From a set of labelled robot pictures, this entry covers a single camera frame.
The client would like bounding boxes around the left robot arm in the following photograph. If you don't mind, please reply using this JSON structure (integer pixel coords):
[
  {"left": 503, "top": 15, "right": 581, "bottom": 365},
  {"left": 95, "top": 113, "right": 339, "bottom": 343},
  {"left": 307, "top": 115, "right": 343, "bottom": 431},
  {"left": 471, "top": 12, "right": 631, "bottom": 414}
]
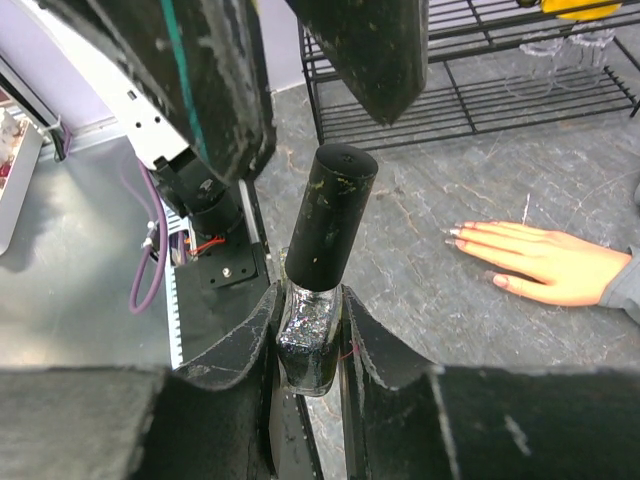
[{"left": 36, "top": 1, "right": 429, "bottom": 218}]

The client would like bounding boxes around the slotted cable duct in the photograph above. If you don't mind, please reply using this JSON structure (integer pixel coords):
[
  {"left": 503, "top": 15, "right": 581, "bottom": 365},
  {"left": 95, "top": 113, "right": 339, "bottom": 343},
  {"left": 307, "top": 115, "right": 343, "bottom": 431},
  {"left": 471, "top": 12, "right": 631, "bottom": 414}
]
[{"left": 163, "top": 205, "right": 189, "bottom": 369}]

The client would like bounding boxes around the yellow cup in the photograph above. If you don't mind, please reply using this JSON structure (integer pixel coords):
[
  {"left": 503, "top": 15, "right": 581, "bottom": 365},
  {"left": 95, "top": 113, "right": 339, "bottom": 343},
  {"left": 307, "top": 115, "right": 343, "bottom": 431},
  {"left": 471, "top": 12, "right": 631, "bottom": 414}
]
[{"left": 541, "top": 0, "right": 622, "bottom": 22}]

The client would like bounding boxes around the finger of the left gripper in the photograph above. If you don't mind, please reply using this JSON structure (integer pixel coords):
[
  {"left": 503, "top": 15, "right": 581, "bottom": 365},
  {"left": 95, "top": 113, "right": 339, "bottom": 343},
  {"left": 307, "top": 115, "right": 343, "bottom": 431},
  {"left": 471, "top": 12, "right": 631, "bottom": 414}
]
[
  {"left": 39, "top": 1, "right": 276, "bottom": 184},
  {"left": 288, "top": 0, "right": 429, "bottom": 125}
]

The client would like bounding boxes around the clear plastic bottle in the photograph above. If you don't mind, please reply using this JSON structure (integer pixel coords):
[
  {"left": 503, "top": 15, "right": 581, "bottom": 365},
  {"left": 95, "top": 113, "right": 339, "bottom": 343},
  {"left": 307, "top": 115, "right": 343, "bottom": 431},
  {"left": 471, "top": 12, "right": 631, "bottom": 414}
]
[{"left": 504, "top": 25, "right": 615, "bottom": 99}]

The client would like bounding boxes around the black wire basket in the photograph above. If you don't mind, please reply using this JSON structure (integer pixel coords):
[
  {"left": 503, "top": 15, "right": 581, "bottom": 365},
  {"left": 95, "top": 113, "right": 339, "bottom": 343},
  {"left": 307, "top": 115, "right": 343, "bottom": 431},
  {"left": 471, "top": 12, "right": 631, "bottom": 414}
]
[{"left": 298, "top": 1, "right": 639, "bottom": 150}]

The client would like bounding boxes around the mannequin hand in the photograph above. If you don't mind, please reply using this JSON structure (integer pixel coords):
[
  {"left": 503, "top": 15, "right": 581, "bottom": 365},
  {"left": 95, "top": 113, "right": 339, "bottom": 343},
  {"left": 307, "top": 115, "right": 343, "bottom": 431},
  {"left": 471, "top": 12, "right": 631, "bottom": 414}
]
[{"left": 445, "top": 221, "right": 632, "bottom": 307}]

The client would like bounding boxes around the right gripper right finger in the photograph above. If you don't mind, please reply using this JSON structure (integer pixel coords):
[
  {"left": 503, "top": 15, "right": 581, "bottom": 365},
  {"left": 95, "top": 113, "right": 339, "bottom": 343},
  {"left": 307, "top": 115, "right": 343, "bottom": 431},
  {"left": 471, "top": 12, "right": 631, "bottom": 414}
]
[{"left": 340, "top": 288, "right": 639, "bottom": 479}]

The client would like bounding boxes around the grey shirt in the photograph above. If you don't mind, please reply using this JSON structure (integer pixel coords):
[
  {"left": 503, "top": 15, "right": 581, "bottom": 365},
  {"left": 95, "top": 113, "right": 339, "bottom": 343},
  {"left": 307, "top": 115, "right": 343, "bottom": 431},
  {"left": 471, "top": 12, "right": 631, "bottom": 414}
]
[{"left": 597, "top": 184, "right": 640, "bottom": 326}]

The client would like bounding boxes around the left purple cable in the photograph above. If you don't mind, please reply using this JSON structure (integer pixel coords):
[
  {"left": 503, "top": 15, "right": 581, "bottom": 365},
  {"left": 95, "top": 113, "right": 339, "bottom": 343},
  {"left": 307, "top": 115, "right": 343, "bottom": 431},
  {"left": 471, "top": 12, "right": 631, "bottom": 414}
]
[{"left": 122, "top": 159, "right": 171, "bottom": 315}]

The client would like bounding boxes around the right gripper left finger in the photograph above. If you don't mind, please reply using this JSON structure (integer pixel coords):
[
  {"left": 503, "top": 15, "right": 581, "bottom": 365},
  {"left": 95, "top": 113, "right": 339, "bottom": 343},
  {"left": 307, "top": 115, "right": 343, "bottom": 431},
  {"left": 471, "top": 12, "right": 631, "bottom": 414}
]
[{"left": 1, "top": 285, "right": 280, "bottom": 479}]

